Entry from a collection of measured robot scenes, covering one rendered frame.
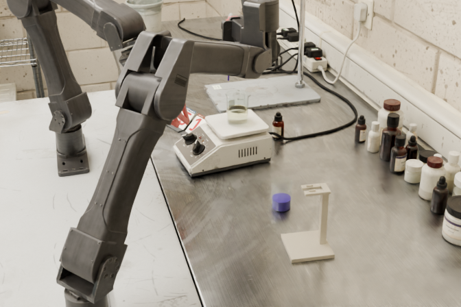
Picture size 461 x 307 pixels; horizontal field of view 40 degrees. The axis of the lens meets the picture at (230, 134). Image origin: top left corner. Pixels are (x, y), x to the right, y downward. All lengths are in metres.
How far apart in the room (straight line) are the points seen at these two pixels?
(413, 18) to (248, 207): 0.66
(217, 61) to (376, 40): 0.85
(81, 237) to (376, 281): 0.50
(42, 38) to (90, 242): 0.61
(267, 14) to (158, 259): 0.49
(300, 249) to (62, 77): 0.65
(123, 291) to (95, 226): 0.19
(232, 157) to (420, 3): 0.60
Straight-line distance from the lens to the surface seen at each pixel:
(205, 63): 1.03
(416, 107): 1.59
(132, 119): 0.94
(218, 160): 1.40
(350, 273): 1.14
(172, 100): 0.94
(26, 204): 1.38
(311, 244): 1.18
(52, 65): 1.44
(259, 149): 1.43
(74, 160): 1.50
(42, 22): 1.43
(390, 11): 1.75
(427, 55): 1.60
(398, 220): 1.29
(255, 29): 1.17
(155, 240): 1.21
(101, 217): 0.95
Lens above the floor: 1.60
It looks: 26 degrees down
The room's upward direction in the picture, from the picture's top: 1 degrees counter-clockwise
